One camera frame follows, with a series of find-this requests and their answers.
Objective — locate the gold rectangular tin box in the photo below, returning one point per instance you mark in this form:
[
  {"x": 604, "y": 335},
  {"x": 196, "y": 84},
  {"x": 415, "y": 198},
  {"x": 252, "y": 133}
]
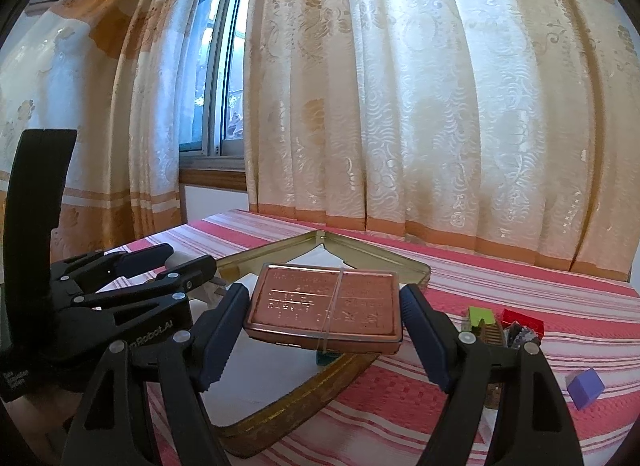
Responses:
[{"x": 380, "y": 263}]

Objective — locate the green toy block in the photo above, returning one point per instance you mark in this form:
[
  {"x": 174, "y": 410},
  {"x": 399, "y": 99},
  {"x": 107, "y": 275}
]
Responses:
[{"x": 479, "y": 316}]

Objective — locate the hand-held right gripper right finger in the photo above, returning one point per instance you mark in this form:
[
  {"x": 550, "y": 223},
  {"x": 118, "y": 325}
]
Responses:
[{"x": 425, "y": 333}]

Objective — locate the narrow cream patterned curtain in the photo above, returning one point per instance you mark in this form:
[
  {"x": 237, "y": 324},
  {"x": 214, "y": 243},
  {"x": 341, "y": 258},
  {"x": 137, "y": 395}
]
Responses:
[{"x": 100, "y": 120}]

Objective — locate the red striped bedspread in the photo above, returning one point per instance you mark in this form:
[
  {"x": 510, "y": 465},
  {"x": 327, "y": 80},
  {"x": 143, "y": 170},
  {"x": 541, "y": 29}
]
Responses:
[{"x": 550, "y": 296}]

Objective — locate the wide cream patterned curtain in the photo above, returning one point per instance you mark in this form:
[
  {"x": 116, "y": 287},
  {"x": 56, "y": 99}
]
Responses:
[{"x": 425, "y": 95}]

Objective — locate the copper tin case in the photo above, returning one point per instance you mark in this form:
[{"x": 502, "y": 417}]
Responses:
[{"x": 325, "y": 306}]

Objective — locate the wooden comb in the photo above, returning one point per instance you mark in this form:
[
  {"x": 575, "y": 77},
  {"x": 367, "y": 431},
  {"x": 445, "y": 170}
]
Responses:
[{"x": 487, "y": 333}]

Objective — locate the purple toy block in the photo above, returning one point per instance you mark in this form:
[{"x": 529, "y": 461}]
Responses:
[{"x": 585, "y": 388}]

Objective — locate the white paper sheet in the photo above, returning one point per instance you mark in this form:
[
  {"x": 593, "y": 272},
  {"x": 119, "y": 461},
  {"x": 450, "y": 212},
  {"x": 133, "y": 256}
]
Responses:
[{"x": 265, "y": 381}]

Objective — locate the wooden window sill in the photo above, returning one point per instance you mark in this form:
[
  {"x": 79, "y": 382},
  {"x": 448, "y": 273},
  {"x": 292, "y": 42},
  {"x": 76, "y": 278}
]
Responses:
[{"x": 210, "y": 179}]

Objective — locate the red toy block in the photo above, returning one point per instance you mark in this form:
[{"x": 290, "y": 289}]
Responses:
[{"x": 522, "y": 318}]

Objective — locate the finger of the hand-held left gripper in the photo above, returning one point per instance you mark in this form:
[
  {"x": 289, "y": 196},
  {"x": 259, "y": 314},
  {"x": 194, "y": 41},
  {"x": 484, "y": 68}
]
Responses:
[
  {"x": 140, "y": 258},
  {"x": 192, "y": 271}
]

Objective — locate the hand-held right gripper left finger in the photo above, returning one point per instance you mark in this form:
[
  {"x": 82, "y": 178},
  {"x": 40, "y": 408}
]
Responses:
[{"x": 220, "y": 336}]

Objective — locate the sliding glass window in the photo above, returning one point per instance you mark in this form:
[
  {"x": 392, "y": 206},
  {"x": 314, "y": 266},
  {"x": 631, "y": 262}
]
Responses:
[{"x": 215, "y": 70}]

